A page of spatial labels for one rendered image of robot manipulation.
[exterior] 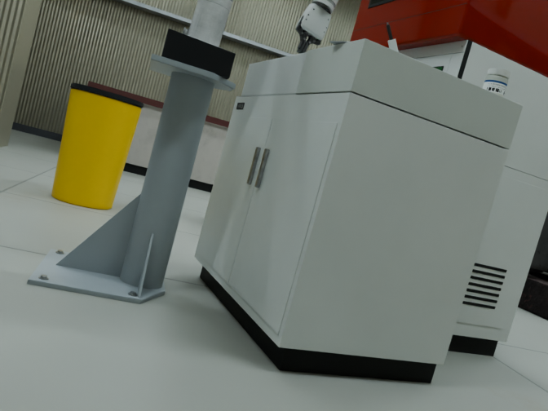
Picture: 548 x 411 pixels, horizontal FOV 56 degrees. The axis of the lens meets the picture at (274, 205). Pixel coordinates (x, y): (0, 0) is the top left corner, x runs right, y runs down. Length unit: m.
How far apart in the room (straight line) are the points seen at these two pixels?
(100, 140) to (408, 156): 2.26
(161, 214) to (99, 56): 7.85
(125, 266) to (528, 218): 1.69
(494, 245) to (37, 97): 8.37
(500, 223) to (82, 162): 2.40
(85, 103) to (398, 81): 2.30
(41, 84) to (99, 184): 6.35
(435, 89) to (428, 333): 0.77
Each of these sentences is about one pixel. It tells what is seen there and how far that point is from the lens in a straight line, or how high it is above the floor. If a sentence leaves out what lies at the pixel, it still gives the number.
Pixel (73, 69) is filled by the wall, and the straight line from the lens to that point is 9.65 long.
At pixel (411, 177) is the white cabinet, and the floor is 0.64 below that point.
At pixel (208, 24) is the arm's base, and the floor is 0.99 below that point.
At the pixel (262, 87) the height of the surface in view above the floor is 0.85.
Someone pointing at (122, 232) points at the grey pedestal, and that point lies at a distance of 1.99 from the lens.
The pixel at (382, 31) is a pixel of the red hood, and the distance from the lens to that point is 2.57.
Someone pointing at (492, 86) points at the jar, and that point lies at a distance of 1.84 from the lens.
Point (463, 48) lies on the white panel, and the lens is 2.16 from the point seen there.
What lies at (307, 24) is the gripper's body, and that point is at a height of 1.08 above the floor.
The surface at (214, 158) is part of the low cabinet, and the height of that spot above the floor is 0.45.
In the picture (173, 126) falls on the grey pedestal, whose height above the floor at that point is 0.61.
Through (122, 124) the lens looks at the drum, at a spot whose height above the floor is 0.57.
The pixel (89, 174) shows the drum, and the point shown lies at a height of 0.21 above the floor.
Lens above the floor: 0.57
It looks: 4 degrees down
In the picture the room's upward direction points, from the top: 15 degrees clockwise
